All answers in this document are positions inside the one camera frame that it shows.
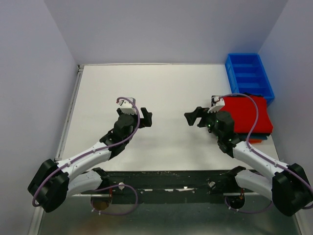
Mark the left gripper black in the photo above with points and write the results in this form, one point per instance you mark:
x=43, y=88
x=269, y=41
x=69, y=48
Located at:
x=146, y=121

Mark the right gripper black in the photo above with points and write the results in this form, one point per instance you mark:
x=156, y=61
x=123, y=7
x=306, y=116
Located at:
x=199, y=112

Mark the red t shirt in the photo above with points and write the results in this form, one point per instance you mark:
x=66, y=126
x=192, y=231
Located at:
x=245, y=110

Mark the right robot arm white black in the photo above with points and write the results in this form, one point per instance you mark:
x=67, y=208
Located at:
x=285, y=185

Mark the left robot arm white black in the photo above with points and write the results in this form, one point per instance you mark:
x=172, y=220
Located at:
x=55, y=181

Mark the black folded t shirt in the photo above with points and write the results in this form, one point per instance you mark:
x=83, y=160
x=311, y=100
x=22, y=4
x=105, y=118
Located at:
x=249, y=94

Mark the blue plastic bin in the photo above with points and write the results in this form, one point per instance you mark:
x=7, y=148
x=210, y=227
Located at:
x=246, y=74

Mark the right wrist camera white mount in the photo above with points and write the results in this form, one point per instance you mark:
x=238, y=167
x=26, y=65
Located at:
x=217, y=102

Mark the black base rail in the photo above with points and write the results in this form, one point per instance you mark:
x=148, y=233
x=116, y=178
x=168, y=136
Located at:
x=168, y=187

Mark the side aluminium table rail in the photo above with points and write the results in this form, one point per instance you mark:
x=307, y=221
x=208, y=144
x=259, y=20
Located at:
x=64, y=134

